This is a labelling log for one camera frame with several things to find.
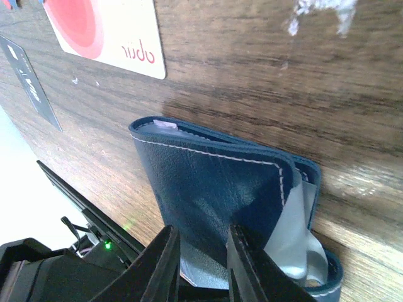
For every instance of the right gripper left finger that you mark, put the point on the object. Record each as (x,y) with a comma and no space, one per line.
(153,276)

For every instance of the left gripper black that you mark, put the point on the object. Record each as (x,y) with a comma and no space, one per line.
(30,271)

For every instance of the black VIP card left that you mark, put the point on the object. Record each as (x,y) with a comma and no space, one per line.
(23,69)

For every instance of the blue leather card holder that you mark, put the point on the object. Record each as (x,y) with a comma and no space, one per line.
(205,180)

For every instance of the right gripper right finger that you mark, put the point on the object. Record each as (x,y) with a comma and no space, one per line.
(253,276)

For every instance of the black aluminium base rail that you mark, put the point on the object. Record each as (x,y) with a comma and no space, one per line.
(113,237)

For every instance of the white card red circle lower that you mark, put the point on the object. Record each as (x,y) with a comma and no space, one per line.
(123,34)

